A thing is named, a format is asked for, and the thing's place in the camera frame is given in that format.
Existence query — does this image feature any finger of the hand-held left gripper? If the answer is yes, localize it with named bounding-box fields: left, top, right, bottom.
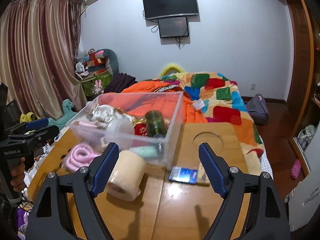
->
left=7, top=125, right=60, bottom=143
left=11, top=118, right=49, bottom=131

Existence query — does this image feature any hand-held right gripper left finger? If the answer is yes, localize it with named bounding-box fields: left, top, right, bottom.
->
left=25, top=142, right=120, bottom=240

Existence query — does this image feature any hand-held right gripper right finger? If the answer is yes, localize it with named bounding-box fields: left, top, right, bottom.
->
left=198, top=142, right=292, bottom=240

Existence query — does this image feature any beige toilet paper roll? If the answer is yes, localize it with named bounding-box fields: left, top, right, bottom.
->
left=106, top=150, right=146, bottom=202

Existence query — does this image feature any teal soft item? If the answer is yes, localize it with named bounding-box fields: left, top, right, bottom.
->
left=129, top=146, right=158, bottom=158

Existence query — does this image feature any white round jar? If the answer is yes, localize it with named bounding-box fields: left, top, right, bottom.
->
left=106, top=116, right=135, bottom=150

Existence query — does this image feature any red pouch with gold trim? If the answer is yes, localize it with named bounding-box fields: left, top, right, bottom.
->
left=115, top=107, right=151, bottom=137

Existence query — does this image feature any white cloth pouch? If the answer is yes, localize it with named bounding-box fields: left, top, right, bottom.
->
left=91, top=104, right=120, bottom=128

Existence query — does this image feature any dark green glass jar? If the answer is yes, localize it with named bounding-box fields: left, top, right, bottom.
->
left=145, top=110, right=165, bottom=137

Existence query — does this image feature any clear plastic box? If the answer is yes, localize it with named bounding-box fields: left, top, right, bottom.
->
left=67, top=91, right=184, bottom=167

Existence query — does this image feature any person's left hand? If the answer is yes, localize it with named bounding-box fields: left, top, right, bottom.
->
left=10, top=157, right=26, bottom=193

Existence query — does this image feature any beige flat packet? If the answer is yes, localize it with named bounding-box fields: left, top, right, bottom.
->
left=197, top=162, right=211, bottom=187

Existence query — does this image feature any blue foil packet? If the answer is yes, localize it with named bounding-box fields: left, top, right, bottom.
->
left=168, top=166, right=198, bottom=185

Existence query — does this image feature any teal rocking horse toy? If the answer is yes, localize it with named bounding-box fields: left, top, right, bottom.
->
left=47, top=99, right=78, bottom=130

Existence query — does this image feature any wooden desk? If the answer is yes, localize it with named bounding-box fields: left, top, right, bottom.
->
left=27, top=122, right=250, bottom=240

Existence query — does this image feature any bed mattress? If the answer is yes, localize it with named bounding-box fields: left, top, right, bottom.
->
left=260, top=152, right=273, bottom=178

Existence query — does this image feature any pink-brown curtain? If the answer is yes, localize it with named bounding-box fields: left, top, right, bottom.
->
left=0, top=0, right=87, bottom=125

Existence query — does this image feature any green gift box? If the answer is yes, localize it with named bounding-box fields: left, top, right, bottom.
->
left=81, top=71, right=113, bottom=98

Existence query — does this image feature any pink bunny doll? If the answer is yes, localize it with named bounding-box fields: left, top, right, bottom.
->
left=94, top=79, right=104, bottom=95

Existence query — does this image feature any colourful patch blanket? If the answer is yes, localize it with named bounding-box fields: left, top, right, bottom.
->
left=160, top=72, right=265, bottom=175

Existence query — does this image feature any grey backpack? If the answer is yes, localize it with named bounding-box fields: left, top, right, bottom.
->
left=246, top=94, right=270, bottom=125

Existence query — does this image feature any pink clog shoe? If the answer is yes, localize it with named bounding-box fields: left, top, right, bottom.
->
left=290, top=159, right=302, bottom=179

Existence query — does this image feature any stack of patchwork boxes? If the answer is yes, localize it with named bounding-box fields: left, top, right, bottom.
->
left=84, top=50, right=108, bottom=74

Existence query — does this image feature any dark purple garment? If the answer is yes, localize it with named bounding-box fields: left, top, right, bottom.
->
left=104, top=72, right=138, bottom=94

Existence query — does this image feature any orange puffer jacket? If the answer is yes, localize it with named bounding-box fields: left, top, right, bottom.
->
left=120, top=79, right=208, bottom=124

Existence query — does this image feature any grey cushion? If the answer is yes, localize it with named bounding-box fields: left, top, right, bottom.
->
left=100, top=49, right=120, bottom=77

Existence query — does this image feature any white sneaker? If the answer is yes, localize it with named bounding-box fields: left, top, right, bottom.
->
left=297, top=125, right=315, bottom=147

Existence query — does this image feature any pink rope bundle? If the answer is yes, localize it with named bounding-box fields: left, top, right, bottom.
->
left=62, top=144, right=100, bottom=173

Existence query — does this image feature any yellow foam ring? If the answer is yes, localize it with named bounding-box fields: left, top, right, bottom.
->
left=160, top=64, right=187, bottom=77

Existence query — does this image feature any small wall monitor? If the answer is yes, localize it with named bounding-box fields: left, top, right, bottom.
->
left=158, top=17, right=189, bottom=39

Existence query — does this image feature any black wall television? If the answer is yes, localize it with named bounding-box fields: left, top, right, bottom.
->
left=142, top=0, right=200, bottom=20

